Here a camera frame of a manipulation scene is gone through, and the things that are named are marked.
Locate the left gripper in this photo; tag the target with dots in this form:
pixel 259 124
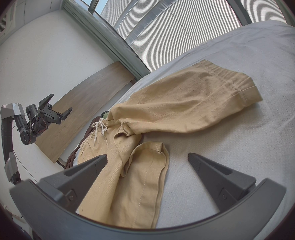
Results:
pixel 49 115

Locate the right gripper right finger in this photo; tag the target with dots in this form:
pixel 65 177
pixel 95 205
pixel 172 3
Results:
pixel 222 184

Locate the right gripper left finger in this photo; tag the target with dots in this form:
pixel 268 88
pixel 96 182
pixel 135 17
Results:
pixel 72 184

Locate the beige trousers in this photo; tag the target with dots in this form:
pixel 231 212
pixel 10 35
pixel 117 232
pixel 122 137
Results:
pixel 175 104

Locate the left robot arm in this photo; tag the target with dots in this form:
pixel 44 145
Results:
pixel 24 131

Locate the bed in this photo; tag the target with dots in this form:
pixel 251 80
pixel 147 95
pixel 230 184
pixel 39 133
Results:
pixel 212 159

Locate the brown garment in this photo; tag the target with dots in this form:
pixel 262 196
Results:
pixel 87 134

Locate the green garment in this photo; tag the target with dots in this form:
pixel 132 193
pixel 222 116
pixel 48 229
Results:
pixel 105 115

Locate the window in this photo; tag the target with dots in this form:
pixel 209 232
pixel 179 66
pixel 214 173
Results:
pixel 187 21

